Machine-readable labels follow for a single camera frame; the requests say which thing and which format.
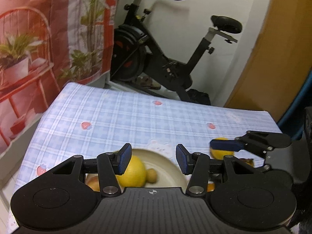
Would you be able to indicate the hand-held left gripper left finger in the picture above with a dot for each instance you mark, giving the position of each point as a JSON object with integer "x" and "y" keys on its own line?
{"x": 124, "y": 158}

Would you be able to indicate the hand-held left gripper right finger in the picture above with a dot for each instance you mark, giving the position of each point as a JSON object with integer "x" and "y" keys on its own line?
{"x": 183, "y": 159}

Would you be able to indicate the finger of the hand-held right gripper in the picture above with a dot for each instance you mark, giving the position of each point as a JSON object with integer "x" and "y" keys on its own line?
{"x": 224, "y": 145}

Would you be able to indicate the large yellow lemon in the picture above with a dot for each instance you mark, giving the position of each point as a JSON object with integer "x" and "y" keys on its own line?
{"x": 134, "y": 170}

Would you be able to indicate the cream round plate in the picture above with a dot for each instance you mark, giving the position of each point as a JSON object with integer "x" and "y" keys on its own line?
{"x": 168, "y": 168}

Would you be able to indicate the small orange tangerine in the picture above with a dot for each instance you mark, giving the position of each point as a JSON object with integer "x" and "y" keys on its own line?
{"x": 211, "y": 187}

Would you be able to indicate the red apple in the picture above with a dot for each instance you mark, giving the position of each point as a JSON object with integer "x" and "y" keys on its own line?
{"x": 93, "y": 185}

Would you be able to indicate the small yellow fruit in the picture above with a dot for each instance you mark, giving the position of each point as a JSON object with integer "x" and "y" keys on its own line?
{"x": 151, "y": 175}

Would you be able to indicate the blue checkered tablecloth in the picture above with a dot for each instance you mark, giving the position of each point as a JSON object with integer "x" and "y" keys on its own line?
{"x": 121, "y": 112}

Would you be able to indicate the black bag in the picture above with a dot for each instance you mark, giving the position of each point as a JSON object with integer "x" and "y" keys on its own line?
{"x": 199, "y": 97}

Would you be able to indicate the blue curtain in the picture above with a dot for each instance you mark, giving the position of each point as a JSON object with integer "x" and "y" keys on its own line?
{"x": 299, "y": 95}

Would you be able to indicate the brown sandals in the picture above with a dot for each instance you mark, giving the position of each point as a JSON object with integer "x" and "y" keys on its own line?
{"x": 148, "y": 82}

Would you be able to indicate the black exercise bike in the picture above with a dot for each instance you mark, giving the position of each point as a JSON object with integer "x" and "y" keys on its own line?
{"x": 129, "y": 61}

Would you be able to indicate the wooden door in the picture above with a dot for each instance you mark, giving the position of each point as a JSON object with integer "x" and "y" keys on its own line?
{"x": 280, "y": 41}

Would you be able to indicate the printed pink backdrop cloth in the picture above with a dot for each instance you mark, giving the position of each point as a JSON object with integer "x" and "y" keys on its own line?
{"x": 48, "y": 53}

